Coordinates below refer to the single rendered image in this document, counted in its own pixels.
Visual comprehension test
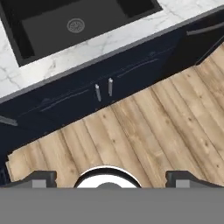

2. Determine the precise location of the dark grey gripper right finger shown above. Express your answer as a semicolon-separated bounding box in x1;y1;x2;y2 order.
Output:
164;170;223;189

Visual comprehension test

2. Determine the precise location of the dark blue drawer front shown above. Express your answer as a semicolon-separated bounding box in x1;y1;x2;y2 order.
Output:
0;94;19;187
174;8;224;77

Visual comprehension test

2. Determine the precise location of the black sink basin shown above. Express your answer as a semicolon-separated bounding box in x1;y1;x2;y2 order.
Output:
0;0;164;67

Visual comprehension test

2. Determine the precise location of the white and black round thing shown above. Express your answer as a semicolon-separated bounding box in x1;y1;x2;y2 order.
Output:
73;165;143;189

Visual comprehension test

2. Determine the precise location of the short silver door handle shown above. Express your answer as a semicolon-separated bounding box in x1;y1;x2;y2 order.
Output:
94;83;102;102
108;77;114;97

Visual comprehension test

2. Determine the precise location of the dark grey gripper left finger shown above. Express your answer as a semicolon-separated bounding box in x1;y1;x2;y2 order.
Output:
2;170;58;189

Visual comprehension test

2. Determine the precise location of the long silver drawer handle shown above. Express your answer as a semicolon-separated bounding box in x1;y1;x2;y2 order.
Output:
185;22;224;37
0;115;18;127

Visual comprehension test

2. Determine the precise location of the dark blue cupboard door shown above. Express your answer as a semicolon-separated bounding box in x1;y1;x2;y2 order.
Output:
102;27;182;111
14;59;107;152

